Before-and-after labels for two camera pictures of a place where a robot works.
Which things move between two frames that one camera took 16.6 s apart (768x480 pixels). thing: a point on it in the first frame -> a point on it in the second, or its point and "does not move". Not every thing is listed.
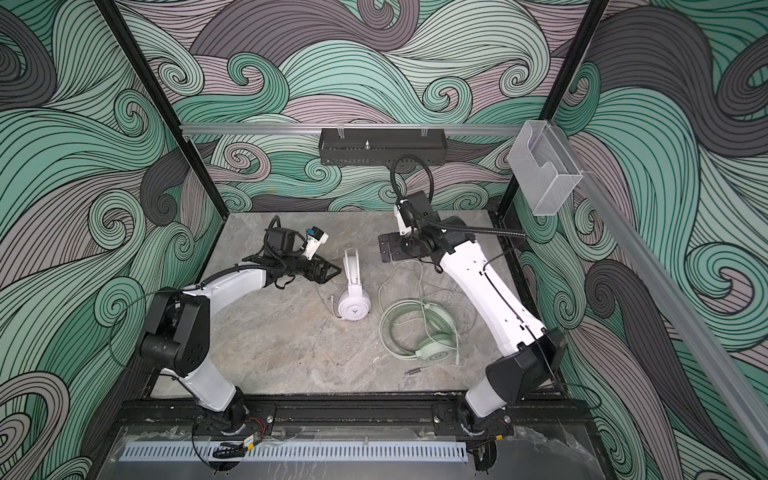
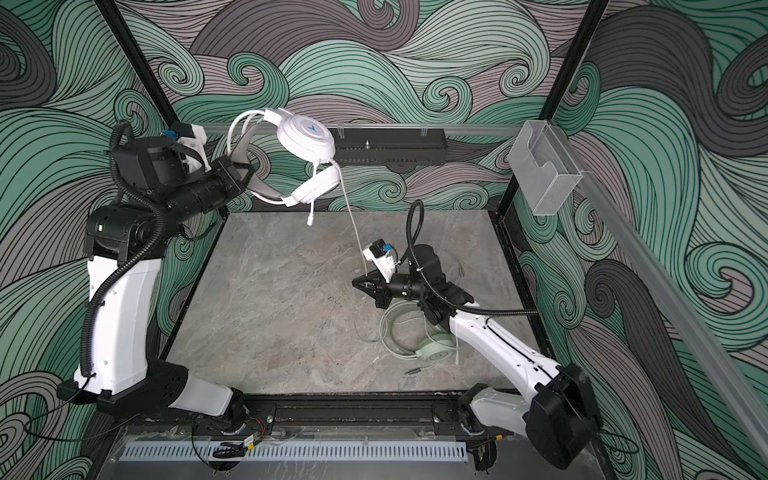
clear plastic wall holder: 543,167 does not move
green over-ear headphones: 434,347 does not move
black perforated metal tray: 382,147 does not move
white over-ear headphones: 355,303 -> 308,139
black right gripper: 400,251 -> 375,280
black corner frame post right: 590,18 does not move
